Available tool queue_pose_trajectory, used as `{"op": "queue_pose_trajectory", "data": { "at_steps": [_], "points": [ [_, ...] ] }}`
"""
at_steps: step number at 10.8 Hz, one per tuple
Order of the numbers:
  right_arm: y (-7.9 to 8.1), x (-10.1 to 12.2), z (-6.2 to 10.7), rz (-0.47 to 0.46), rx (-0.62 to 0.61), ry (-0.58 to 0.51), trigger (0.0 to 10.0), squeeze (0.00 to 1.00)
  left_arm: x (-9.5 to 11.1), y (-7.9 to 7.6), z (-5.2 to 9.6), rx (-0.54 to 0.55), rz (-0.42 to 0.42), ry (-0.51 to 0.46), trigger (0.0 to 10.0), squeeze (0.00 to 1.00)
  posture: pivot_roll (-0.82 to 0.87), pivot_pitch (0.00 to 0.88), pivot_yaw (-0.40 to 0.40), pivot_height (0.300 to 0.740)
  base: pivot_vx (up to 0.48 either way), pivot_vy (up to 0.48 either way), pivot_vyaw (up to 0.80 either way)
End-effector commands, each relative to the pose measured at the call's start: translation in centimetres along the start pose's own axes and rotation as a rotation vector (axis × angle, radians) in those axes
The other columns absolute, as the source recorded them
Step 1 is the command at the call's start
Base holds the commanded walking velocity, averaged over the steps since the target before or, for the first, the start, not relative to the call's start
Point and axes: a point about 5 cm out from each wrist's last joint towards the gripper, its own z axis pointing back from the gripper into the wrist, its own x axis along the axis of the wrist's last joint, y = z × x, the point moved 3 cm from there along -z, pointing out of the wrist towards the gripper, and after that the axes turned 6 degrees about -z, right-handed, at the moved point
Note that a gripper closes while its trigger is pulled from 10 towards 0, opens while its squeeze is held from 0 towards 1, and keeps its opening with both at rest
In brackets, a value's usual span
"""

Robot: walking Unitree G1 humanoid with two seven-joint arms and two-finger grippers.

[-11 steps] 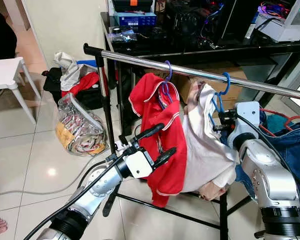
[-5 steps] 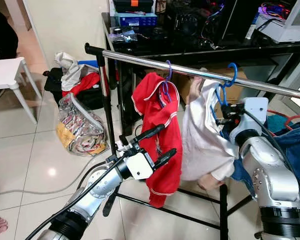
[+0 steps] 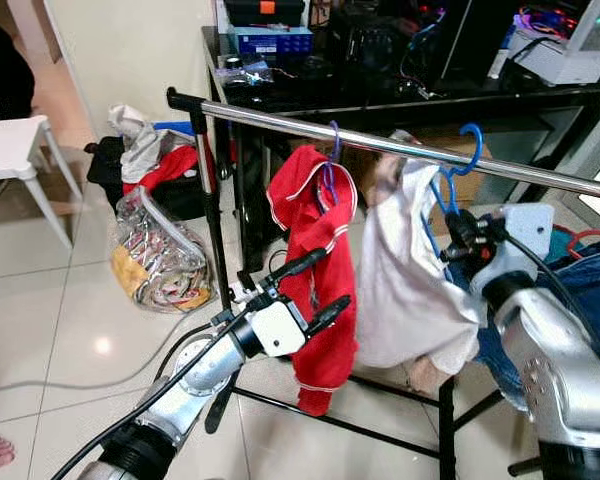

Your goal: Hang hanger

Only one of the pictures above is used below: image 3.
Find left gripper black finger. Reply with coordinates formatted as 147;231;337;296
270;247;330;285
308;296;352;336

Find white shirt tan sleeves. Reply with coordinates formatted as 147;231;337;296
355;130;486;396

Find blue plastic hanger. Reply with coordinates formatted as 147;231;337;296
425;122;486;261

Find red plastic hanger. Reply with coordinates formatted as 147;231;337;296
565;228;600;261

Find purple plastic hanger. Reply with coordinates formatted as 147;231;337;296
320;120;343;211

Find red shirt white trim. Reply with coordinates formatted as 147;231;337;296
267;145;359;416

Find brown cardboard box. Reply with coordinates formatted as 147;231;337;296
410;130;496;186

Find blue denim garment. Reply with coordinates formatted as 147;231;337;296
450;235;600;411

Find clear plastic bag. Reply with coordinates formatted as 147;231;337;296
107;185;216;314

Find black desk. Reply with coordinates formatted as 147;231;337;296
202;25;600;271

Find crumpled red cloth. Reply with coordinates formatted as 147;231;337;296
125;145;206;196

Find black bulky device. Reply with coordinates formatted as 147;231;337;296
325;5;416;81

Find crumpled grey white cloth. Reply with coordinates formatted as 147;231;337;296
108;103;176;181

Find black bag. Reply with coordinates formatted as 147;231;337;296
85;140;216;221

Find grey computer case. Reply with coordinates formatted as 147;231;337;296
508;0;600;86

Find blue electronics box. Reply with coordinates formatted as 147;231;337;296
228;25;314;66

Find black box orange label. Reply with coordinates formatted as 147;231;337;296
225;0;306;26

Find white stool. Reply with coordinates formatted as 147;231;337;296
0;115;84;249

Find person in black clothing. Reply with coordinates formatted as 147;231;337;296
0;10;36;121

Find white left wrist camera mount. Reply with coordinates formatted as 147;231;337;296
252;300;309;358

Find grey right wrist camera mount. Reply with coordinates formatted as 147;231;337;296
500;203;556;263

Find black clothes rack silver rail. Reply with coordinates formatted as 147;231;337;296
167;88;600;480

